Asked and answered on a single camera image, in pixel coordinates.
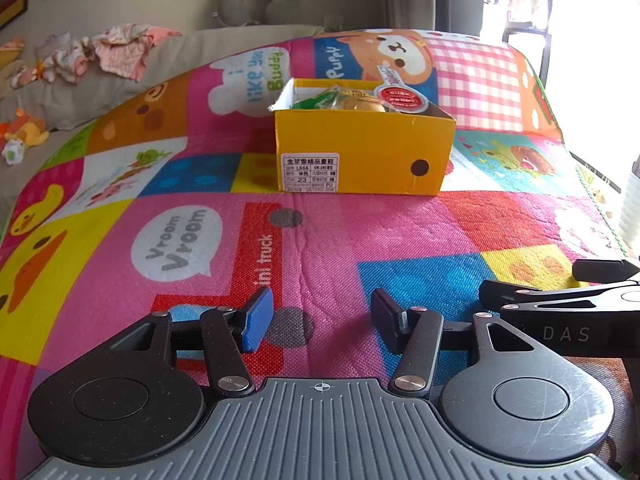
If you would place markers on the green snack packet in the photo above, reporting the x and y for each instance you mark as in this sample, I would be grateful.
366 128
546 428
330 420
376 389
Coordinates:
315 100

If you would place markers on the small white plush toy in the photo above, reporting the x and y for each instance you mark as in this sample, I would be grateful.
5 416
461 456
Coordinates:
12 154

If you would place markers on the colourful cartoon play mat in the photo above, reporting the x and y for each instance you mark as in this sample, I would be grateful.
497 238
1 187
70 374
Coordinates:
125 300

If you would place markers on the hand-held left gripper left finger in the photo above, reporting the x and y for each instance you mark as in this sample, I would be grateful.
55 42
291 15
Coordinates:
257 317

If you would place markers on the packet with red label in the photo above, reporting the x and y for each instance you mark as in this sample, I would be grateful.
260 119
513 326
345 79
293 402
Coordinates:
394 79

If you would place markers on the clear packet with bun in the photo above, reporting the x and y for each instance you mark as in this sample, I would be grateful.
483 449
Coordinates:
360 104

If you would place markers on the pile of baby clothes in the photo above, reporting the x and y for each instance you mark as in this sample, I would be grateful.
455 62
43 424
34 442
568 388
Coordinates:
120 50

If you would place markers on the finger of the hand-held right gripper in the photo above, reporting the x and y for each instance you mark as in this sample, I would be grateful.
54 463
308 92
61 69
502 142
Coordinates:
525 292
600 270

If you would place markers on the orange plush toy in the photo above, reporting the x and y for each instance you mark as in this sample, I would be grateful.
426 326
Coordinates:
30 130

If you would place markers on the cup with red label lid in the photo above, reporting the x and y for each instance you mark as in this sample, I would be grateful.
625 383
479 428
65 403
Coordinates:
400 97

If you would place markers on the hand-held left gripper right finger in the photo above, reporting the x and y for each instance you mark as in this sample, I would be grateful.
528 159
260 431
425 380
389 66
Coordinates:
385 317

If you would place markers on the yellow cardboard box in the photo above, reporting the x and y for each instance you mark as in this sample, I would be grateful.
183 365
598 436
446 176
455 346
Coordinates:
360 150

